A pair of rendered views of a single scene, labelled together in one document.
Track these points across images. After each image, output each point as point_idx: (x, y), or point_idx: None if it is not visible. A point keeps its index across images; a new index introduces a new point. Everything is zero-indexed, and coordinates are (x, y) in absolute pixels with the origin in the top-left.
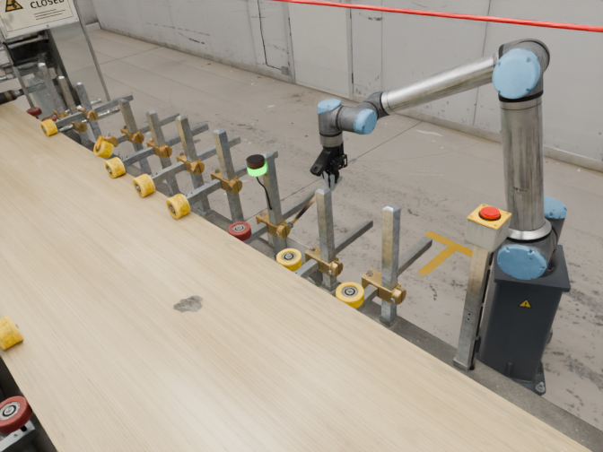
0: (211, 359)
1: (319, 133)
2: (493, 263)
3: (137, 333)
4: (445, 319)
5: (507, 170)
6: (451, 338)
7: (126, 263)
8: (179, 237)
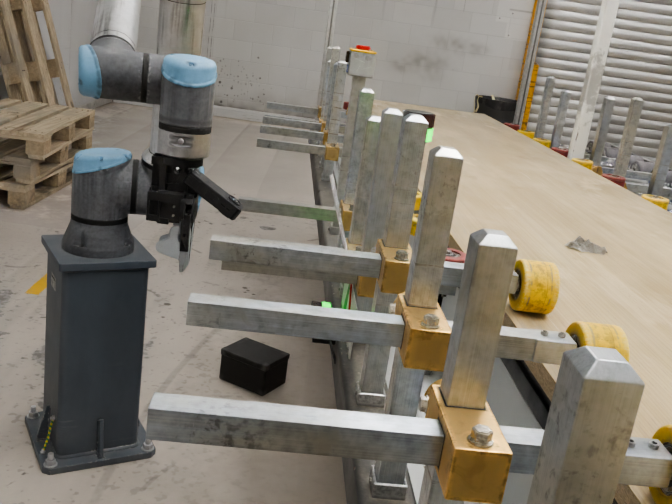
0: (583, 227)
1: (207, 130)
2: (122, 263)
3: (659, 260)
4: (37, 503)
5: None
6: (80, 487)
7: (669, 307)
8: None
